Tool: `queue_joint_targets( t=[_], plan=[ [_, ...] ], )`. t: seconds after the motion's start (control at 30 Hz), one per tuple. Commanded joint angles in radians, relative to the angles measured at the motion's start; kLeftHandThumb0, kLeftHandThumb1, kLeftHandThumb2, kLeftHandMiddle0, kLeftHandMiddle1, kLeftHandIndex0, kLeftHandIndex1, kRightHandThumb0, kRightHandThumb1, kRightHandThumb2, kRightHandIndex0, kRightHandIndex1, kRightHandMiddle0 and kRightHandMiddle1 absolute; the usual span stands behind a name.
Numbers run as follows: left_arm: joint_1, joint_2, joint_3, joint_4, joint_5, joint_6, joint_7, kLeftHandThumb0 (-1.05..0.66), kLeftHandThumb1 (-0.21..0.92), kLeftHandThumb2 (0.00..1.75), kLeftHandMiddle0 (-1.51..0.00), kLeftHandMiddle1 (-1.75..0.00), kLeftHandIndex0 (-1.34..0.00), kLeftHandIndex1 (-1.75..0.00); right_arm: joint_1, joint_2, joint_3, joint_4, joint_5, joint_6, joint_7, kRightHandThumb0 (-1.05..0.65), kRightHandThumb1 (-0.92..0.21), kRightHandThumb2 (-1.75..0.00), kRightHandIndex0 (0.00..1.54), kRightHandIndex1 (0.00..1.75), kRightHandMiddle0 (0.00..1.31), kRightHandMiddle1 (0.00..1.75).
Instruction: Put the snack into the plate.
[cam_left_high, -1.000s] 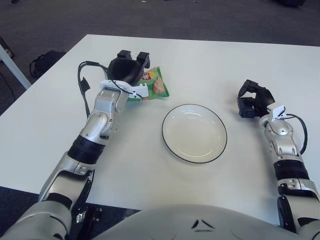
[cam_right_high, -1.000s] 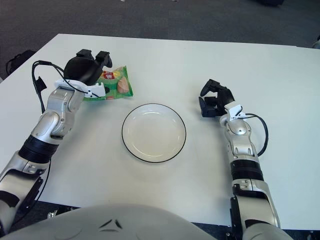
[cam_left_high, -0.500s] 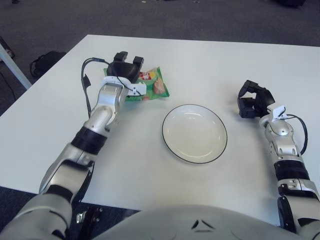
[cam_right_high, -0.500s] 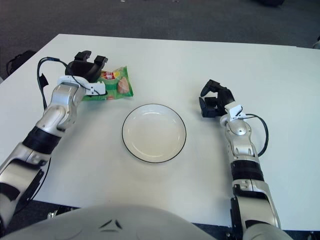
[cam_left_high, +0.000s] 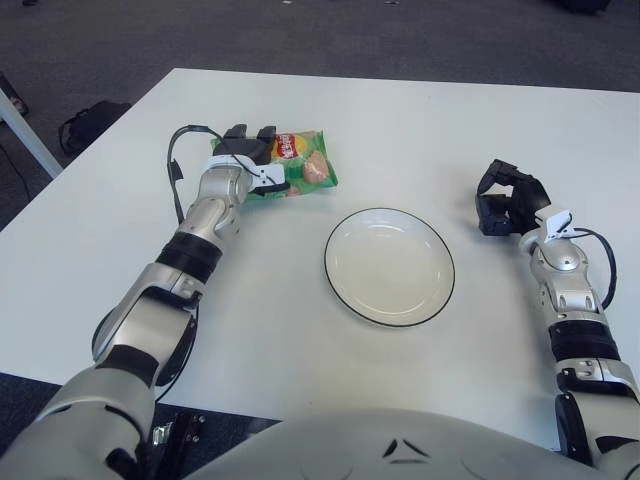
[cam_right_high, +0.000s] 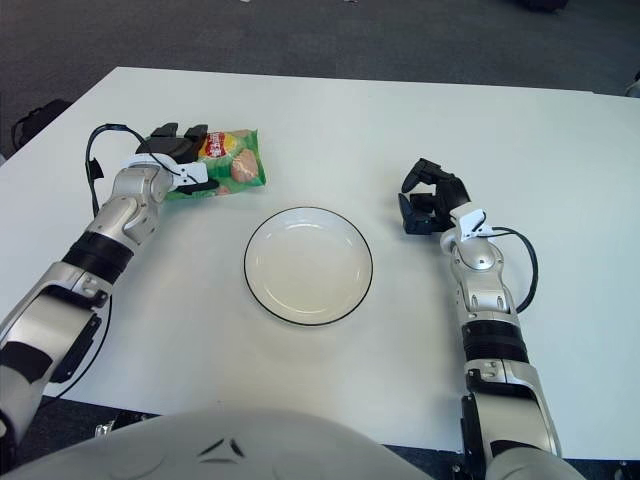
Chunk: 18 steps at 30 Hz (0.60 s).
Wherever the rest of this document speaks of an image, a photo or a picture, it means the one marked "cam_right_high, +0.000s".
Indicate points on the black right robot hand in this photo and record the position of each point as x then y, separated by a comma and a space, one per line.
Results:
447, 197

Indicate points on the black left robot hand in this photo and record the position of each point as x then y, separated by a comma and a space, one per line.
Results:
170, 146

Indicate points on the green chips snack bag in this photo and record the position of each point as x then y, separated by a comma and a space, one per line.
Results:
240, 167

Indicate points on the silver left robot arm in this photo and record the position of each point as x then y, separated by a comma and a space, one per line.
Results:
60, 310

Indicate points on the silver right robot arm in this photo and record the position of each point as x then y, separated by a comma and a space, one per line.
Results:
500, 380

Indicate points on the white plate with black rim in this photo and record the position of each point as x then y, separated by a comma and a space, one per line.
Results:
310, 267

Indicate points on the black backpack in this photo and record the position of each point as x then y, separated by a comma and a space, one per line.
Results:
42, 120

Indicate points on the grey robot torso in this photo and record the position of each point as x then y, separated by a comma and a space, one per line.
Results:
250, 450

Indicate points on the silver metal bracket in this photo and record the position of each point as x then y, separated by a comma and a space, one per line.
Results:
105, 430

